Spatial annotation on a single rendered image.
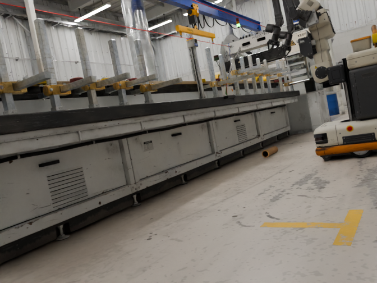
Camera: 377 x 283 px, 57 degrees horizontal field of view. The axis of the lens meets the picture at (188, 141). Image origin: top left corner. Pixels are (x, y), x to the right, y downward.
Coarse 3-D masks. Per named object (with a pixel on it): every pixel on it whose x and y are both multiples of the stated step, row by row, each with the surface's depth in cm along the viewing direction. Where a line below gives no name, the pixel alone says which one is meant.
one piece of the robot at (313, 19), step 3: (312, 12) 276; (315, 12) 277; (312, 15) 277; (315, 15) 276; (309, 18) 278; (312, 18) 278; (315, 18) 276; (309, 21) 279; (312, 21) 277; (315, 21) 276; (318, 21) 277; (306, 24) 280; (309, 24) 279; (312, 24) 279; (306, 27) 282
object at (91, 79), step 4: (92, 76) 165; (80, 80) 169; (84, 80) 168; (88, 80) 166; (92, 80) 165; (68, 84) 174; (72, 84) 173; (76, 84) 171; (80, 84) 170; (84, 84) 168; (88, 84) 170; (60, 88) 178; (64, 88) 176; (68, 88) 175; (72, 88) 173; (76, 88) 175; (40, 96) 187; (44, 96) 186; (44, 100) 190
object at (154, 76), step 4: (148, 76) 209; (152, 76) 208; (156, 76) 207; (132, 80) 216; (136, 80) 215; (140, 80) 213; (144, 80) 211; (148, 80) 210; (128, 84) 218; (132, 84) 217; (136, 84) 217; (108, 88) 228; (112, 88) 226; (108, 92) 229
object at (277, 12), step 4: (272, 0) 291; (276, 0) 289; (276, 4) 290; (276, 8) 290; (280, 8) 290; (276, 12) 290; (280, 12) 289; (276, 16) 290; (280, 16) 289; (276, 20) 291; (280, 24) 290
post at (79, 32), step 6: (78, 30) 194; (78, 36) 195; (84, 36) 197; (78, 42) 196; (84, 42) 196; (78, 48) 196; (84, 48) 196; (84, 54) 195; (84, 60) 195; (84, 66) 196; (90, 66) 198; (84, 72) 197; (90, 72) 197; (90, 90) 196; (90, 96) 197; (90, 102) 197; (96, 102) 198
